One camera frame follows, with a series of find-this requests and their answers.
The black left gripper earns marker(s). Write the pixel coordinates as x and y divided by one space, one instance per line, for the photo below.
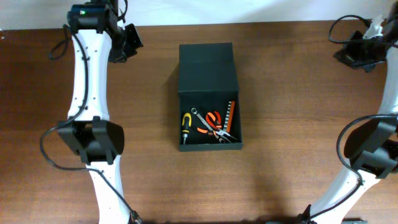
118 56

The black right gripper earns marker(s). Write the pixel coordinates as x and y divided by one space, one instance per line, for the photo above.
345 55

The black box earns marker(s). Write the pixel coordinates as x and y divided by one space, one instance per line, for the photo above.
207 81

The silver double ring wrench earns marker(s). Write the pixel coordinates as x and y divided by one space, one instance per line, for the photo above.
199 116

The yellow black stubby screwdriver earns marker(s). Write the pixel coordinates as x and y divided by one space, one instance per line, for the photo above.
186 124

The small red pliers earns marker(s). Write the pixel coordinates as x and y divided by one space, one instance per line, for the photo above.
214 120

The orange socket bit rail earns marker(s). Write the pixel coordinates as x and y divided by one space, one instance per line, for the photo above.
229 116

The orange black needle-nose pliers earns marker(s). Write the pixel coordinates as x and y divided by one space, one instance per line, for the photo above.
222 135

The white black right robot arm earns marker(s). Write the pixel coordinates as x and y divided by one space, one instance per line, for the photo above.
364 146

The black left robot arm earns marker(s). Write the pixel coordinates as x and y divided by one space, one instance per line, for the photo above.
99 36

